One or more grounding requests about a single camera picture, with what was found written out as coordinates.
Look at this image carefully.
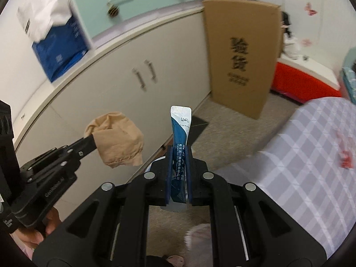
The white plastic bag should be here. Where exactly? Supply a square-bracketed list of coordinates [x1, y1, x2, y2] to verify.
[17, 0, 72, 43]

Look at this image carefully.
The person's left hand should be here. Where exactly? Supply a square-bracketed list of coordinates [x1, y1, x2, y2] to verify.
[11, 207, 62, 257]

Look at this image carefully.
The white low cabinet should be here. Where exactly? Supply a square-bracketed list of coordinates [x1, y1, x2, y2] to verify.
[12, 4, 212, 220]

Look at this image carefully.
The light blue trash bin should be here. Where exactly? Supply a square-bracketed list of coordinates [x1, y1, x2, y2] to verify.
[144, 156, 165, 173]

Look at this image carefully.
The white bag on shelf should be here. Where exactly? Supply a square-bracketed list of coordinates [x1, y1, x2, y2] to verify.
[283, 33, 301, 60]

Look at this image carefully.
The red storage box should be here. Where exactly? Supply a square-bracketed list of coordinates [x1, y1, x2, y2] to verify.
[271, 62, 342, 104]

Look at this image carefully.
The beige stocking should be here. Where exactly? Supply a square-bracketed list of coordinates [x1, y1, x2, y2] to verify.
[84, 111, 144, 168]

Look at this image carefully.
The grey plaid bed sheet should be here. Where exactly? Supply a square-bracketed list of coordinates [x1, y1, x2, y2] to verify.
[217, 97, 355, 256]

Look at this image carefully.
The pink butterfly wall sticker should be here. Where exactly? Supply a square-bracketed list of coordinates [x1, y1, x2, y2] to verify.
[304, 2, 318, 16]

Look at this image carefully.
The pink fringed floor rug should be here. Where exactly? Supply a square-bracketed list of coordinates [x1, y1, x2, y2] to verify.
[185, 224, 213, 267]

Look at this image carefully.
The blue shopping bag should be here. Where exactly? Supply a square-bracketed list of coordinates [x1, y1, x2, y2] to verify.
[32, 17, 88, 82]

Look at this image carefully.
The large cardboard box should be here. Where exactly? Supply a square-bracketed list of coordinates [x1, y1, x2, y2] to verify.
[203, 0, 282, 119]

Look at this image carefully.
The blue white sachet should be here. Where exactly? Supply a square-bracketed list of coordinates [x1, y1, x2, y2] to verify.
[170, 105, 192, 203]

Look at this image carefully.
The black floor mat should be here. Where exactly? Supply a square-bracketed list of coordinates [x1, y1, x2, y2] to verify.
[187, 116, 209, 146]

